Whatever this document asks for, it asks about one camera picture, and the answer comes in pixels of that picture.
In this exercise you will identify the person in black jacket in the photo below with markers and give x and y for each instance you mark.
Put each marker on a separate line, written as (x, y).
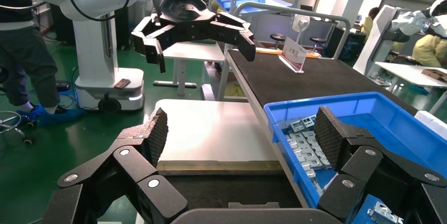
(28, 58)

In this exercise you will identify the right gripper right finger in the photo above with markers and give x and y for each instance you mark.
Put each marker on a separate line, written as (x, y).
(363, 161)

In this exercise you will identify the white standing fan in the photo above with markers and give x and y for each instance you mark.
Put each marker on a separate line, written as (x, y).
(301, 22)

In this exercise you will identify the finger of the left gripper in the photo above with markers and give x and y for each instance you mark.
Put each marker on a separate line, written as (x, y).
(150, 41)
(237, 34)

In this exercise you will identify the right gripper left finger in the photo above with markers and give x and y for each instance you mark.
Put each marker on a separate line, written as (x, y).
(139, 166)

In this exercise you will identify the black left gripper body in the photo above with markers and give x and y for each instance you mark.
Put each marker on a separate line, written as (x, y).
(183, 9)

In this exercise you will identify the black-topped work table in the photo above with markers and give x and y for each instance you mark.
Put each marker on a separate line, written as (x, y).
(314, 79)

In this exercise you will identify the white robot with column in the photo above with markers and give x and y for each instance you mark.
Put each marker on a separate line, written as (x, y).
(377, 41)

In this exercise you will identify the black round stool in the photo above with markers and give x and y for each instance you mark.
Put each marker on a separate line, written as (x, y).
(317, 41)
(277, 37)

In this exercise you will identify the long white table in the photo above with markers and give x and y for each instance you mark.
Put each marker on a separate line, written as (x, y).
(408, 72)

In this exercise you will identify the white foam block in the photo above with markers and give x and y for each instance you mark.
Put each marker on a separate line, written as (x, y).
(431, 121)

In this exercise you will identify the large blue plastic bin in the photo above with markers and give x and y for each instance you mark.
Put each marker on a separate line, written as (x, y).
(394, 124)

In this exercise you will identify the seated person in yellow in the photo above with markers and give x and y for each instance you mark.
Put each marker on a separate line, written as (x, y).
(429, 49)

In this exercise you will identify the grey metal part with windows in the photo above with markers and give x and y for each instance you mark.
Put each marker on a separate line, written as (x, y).
(309, 122)

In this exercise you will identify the white wheeled robot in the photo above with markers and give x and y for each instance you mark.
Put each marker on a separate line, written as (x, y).
(96, 58)

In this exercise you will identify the shiny grey metal bracket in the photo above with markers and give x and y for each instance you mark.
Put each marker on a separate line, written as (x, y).
(384, 213)

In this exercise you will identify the orange wooden strip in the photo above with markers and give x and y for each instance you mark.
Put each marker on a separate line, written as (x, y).
(269, 51)

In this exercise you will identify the brown cardboard tray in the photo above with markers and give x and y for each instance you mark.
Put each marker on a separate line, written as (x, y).
(434, 74)

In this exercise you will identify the clear acrylic sign holder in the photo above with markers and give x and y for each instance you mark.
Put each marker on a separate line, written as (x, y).
(295, 54)

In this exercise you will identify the chrome chair base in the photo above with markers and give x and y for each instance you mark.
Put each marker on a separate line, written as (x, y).
(14, 126)

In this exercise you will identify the small grey metal part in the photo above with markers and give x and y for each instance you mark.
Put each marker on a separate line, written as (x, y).
(297, 126)

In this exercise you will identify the yellow bag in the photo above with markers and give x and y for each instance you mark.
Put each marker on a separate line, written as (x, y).
(234, 90)

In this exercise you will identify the distant person in yellow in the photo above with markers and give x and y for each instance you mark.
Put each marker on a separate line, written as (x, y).
(368, 23)

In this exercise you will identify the white metal shelf rack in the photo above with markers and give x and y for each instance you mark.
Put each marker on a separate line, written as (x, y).
(265, 4)

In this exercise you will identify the white flat board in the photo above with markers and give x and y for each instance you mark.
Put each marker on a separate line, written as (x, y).
(216, 131)

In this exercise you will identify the flat grey metal part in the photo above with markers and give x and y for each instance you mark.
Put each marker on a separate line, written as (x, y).
(314, 161)
(297, 139)

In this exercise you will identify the grey metal tube frame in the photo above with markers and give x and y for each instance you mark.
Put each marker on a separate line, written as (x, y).
(297, 11)

